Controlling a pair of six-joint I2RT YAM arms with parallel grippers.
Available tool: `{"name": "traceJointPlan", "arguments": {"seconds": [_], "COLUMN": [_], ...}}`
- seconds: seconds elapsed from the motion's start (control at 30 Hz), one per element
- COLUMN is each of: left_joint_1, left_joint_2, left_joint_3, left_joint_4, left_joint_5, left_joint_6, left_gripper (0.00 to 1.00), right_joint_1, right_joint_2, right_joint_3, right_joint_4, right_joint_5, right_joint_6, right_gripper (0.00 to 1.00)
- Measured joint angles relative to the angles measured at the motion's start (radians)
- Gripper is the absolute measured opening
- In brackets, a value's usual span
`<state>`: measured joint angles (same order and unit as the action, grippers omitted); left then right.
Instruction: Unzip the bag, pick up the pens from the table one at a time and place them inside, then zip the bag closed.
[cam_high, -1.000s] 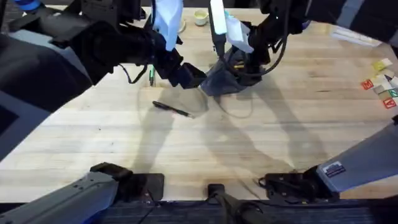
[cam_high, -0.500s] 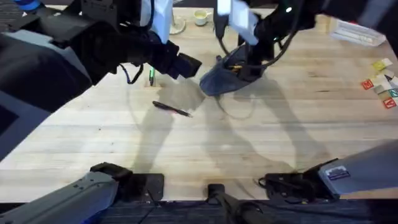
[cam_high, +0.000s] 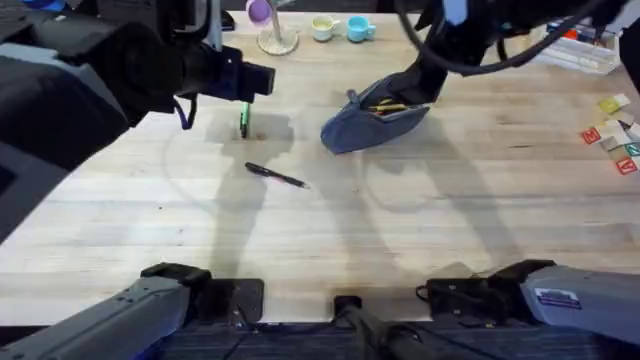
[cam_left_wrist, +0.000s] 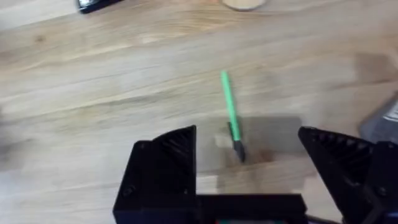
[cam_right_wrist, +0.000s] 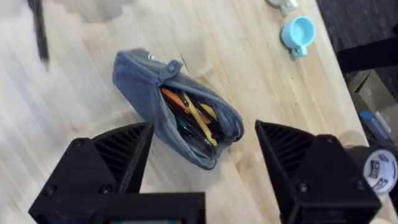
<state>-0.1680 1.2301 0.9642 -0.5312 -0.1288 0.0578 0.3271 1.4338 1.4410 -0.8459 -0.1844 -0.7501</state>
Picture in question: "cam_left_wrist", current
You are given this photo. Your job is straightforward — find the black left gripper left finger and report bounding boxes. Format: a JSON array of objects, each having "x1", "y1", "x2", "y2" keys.
[{"x1": 112, "y1": 124, "x2": 197, "y2": 224}]

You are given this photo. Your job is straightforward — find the black flat object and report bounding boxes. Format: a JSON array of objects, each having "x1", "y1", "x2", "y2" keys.
[{"x1": 76, "y1": 0, "x2": 124, "y2": 14}]

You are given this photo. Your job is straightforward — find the grey soft zip bag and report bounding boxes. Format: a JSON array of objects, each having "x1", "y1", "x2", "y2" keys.
[{"x1": 358, "y1": 98, "x2": 398, "y2": 144}]

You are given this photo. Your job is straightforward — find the round wooden disc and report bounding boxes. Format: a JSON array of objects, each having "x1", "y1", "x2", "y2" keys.
[{"x1": 221, "y1": 0, "x2": 268, "y2": 12}]

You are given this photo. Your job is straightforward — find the green pen with black tip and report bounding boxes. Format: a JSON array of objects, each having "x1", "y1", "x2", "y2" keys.
[{"x1": 220, "y1": 70, "x2": 247, "y2": 164}]

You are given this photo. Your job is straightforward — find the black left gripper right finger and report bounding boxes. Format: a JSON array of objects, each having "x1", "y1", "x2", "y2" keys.
[{"x1": 297, "y1": 126, "x2": 398, "y2": 224}]

